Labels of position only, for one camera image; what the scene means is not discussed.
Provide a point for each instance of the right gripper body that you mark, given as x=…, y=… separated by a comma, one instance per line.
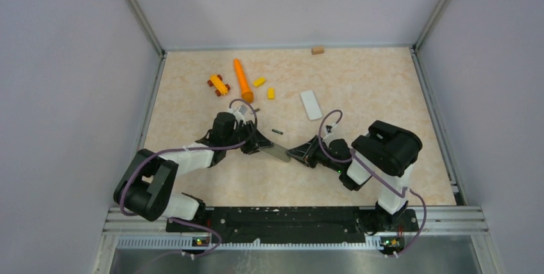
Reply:
x=316, y=154

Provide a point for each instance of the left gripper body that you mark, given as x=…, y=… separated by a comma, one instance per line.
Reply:
x=244, y=130

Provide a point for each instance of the white air conditioner remote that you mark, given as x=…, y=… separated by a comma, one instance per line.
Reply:
x=276, y=151

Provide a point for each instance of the white remote with dark screen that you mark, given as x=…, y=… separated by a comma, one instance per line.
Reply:
x=311, y=105

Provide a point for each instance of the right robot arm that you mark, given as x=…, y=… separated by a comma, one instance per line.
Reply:
x=387, y=153

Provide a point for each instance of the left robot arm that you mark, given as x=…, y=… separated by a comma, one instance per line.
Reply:
x=146, y=188

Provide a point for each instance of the orange toy microphone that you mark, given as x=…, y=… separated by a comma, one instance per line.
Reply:
x=246, y=93

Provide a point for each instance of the yellow block lower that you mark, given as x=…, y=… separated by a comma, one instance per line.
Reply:
x=270, y=93

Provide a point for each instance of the yellow block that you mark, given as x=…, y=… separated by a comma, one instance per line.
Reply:
x=270, y=93
x=259, y=82

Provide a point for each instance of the yellow block upper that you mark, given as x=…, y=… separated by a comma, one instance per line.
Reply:
x=259, y=82

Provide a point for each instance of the yellow toy car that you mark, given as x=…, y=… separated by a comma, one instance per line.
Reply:
x=216, y=81

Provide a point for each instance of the brown wooden block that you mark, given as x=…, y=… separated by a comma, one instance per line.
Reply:
x=317, y=50

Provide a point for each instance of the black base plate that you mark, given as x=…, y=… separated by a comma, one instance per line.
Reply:
x=304, y=225

